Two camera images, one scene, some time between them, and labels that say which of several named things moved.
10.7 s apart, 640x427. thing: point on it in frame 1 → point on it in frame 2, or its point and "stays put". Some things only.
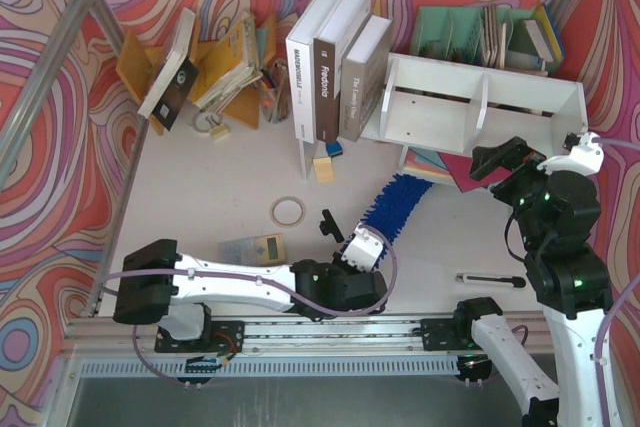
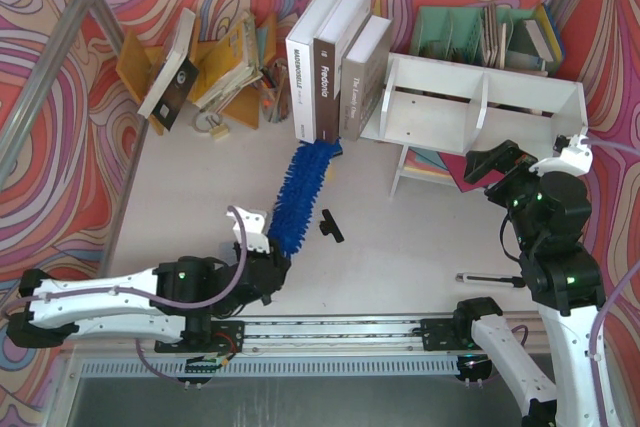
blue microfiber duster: x=393 y=207 → x=302 y=180
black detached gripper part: x=329 y=226 stays put
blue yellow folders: x=550 y=31 stays put
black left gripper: x=338 y=257 → x=275 y=269
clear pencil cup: x=275 y=93 stays put
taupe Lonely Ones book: x=363 y=74 stays put
